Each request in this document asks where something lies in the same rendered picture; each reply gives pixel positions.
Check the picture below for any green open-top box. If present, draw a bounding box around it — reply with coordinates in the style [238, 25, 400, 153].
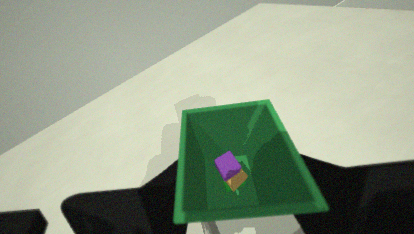
[173, 99, 329, 224]

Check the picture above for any small purple block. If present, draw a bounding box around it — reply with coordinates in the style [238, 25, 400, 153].
[214, 151, 241, 182]

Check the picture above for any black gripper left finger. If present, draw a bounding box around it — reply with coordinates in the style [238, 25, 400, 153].
[60, 159, 188, 234]

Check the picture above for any small tan block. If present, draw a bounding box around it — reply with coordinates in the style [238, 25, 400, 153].
[226, 169, 248, 192]

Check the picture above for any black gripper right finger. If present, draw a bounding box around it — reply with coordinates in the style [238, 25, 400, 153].
[294, 153, 414, 234]

